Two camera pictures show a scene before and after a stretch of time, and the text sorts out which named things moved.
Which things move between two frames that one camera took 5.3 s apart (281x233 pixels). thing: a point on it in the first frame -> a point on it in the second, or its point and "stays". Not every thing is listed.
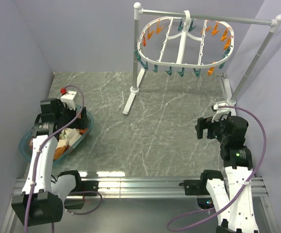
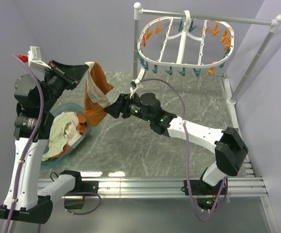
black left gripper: (81, 122) -> (72, 74)
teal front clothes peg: (182, 73) stays
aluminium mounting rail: (143, 188) stays
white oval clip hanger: (184, 42) stays
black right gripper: (203, 123) -> (121, 106)
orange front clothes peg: (210, 71) stays
